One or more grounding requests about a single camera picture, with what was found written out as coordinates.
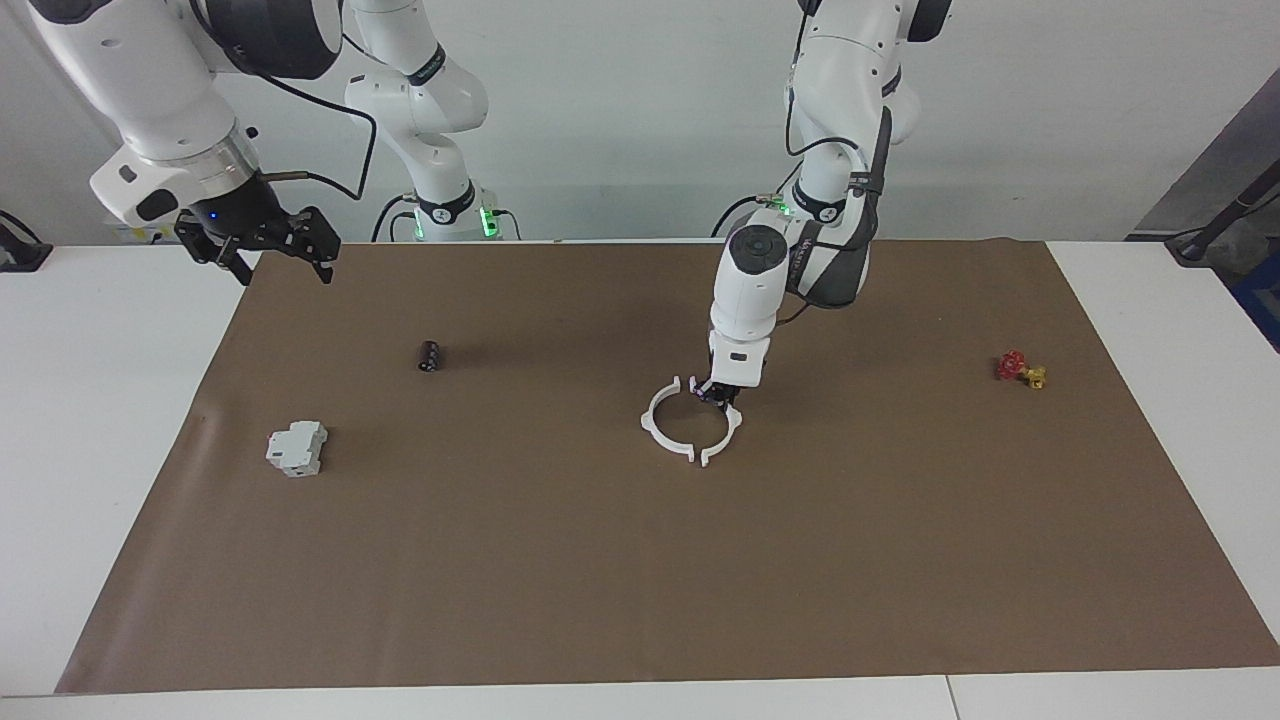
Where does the white half pipe clamp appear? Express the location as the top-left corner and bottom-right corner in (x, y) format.
(688, 375), (745, 469)
(641, 376), (701, 464)

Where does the white power strip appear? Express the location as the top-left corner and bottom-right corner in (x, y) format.
(105, 215), (181, 244)

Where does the white circuit breaker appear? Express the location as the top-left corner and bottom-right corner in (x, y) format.
(265, 420), (329, 478)

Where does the brown paper table mat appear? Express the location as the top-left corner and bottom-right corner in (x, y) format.
(55, 238), (1280, 695)

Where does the red yellow valve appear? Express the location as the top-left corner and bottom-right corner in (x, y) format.
(995, 350), (1048, 391)

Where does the black stand leg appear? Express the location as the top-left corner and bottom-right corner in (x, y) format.
(1165, 185), (1280, 267)

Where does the blue crate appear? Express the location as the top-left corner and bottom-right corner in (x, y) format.
(1232, 250), (1280, 353)

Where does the black right base cable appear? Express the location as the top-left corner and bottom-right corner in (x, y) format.
(372, 195), (417, 243)

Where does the black base cable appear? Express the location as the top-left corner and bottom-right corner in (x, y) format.
(710, 160), (803, 241)
(372, 195), (417, 243)

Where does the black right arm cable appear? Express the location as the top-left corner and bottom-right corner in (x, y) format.
(262, 70), (379, 201)

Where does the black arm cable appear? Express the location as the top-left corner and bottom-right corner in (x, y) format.
(262, 70), (379, 201)
(783, 0), (869, 201)

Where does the black left base cable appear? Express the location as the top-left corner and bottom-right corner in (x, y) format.
(710, 160), (803, 241)

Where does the black clamp mount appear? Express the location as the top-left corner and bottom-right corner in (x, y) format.
(0, 210), (53, 273)

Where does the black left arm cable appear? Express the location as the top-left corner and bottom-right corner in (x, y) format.
(783, 0), (869, 201)

